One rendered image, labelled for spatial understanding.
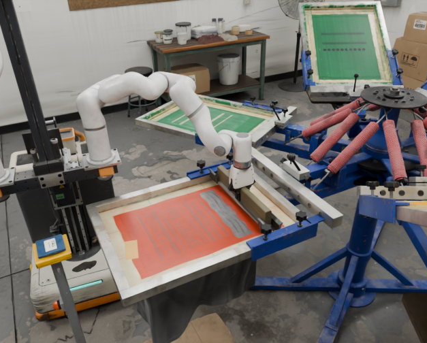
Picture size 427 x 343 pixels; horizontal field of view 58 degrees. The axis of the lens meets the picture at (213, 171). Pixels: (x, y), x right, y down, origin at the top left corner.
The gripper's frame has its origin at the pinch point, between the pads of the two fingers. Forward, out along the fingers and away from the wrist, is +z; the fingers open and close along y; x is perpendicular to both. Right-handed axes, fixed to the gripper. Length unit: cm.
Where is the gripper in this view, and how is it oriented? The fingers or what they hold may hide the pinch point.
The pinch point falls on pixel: (242, 194)
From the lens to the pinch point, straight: 167.8
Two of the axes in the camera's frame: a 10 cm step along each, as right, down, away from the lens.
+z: 0.3, 8.6, 5.1
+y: -8.9, 2.5, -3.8
